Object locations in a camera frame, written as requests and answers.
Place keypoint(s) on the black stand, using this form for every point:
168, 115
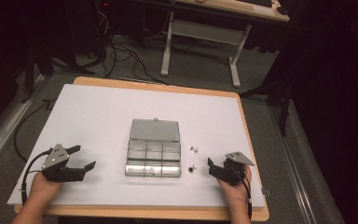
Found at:
34, 68
279, 96

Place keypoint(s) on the person's right hand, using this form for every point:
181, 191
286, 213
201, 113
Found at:
234, 193

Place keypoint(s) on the white table sheet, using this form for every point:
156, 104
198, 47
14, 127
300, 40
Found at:
105, 124

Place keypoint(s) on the wooden table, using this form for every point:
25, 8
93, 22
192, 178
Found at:
155, 86

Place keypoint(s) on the metal floor rail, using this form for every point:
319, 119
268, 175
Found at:
295, 165
3, 140

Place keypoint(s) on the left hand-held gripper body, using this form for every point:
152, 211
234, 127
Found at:
56, 158

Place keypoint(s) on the wooden desk with white frame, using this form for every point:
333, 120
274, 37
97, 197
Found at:
205, 31

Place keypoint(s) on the dark computer tower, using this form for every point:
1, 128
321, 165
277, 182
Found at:
118, 18

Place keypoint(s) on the small grey clip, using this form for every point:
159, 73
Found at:
266, 192

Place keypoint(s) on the person's left hand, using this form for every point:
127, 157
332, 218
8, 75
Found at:
43, 189

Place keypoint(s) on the clear plastic compartment box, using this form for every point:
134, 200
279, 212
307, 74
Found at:
154, 149

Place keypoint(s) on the black keyboard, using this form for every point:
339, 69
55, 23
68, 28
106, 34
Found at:
256, 2

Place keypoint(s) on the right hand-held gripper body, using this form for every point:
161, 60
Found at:
230, 171

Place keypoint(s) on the small silver screw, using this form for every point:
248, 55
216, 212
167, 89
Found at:
194, 149
192, 169

